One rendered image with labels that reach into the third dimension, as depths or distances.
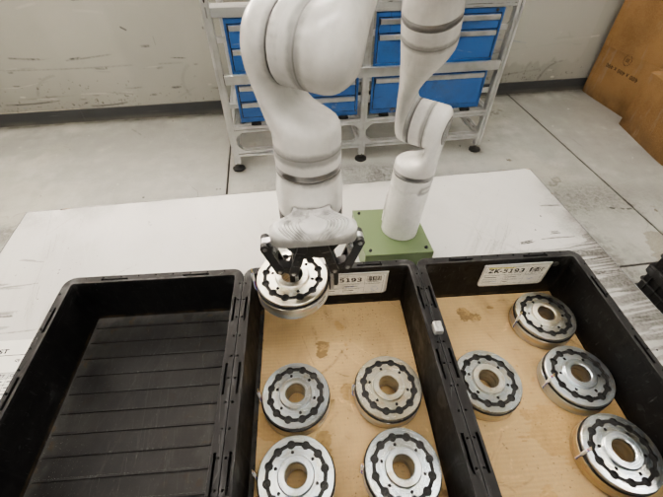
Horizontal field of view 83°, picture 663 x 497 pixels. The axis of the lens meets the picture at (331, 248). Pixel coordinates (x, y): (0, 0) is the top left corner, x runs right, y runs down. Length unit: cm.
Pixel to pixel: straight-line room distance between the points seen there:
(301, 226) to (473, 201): 90
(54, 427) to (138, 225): 62
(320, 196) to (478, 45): 226
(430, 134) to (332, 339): 43
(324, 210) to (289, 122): 10
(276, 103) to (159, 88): 304
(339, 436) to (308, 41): 51
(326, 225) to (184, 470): 41
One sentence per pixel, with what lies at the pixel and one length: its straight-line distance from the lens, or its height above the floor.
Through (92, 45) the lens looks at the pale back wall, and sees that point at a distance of 341.
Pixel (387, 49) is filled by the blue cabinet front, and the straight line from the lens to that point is 240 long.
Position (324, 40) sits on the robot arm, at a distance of 31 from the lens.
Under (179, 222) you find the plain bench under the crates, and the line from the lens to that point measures 116.
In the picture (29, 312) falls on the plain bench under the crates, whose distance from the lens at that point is 111.
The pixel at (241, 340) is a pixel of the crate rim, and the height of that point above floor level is 93.
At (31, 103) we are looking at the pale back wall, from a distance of 378.
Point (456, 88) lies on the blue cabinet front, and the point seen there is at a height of 45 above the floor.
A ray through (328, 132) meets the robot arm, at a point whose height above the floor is 124.
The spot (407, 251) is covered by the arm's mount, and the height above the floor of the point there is 77.
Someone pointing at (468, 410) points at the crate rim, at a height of 93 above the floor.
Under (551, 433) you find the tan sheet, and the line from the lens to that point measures 70.
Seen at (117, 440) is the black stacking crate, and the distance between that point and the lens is 69.
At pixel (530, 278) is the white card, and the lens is 80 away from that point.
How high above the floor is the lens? 142
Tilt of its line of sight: 46 degrees down
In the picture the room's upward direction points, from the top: straight up
